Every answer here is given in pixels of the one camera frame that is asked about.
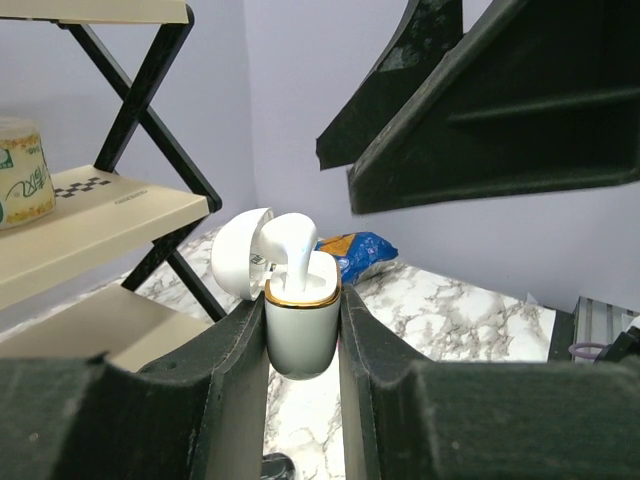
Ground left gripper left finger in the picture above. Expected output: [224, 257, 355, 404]
[1, 299, 269, 479]

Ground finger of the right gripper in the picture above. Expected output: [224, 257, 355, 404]
[316, 0, 463, 170]
[348, 1, 639, 215]

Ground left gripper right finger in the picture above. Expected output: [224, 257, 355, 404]
[338, 287, 639, 479]

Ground white earbud charging case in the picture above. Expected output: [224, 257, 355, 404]
[210, 208, 342, 380]

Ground white earbud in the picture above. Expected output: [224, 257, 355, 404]
[258, 213, 318, 293]

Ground black earbud charging case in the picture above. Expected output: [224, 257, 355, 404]
[260, 452, 296, 480]

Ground blue Doritos chip bag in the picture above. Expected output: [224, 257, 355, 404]
[315, 231, 398, 285]

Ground beige three-tier shelf rack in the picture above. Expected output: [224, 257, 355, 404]
[1, 1, 223, 371]

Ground white yellow cup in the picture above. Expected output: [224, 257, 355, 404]
[0, 117, 56, 230]

